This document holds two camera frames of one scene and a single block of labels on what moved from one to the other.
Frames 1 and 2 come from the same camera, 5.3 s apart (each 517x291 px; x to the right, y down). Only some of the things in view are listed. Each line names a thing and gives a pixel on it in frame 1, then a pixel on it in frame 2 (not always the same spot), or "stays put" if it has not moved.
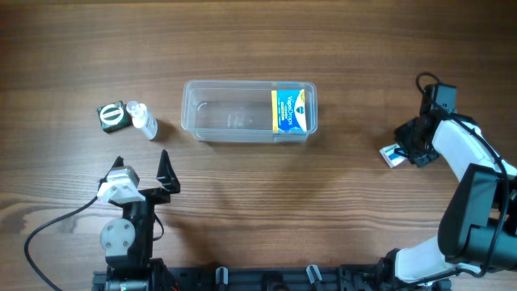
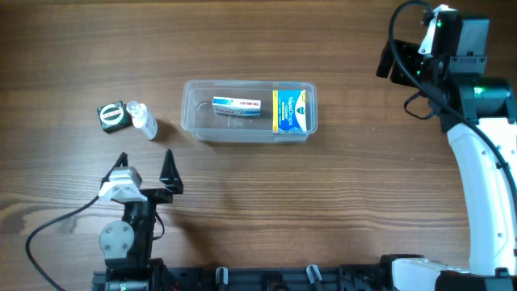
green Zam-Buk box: x=114 y=117 stays put
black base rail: x=288 y=278 stays put
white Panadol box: x=392 y=158 → x=237 y=106
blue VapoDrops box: x=289 y=110 stays put
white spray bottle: x=141 y=120 stays put
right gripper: x=419 y=158 → x=408 y=52
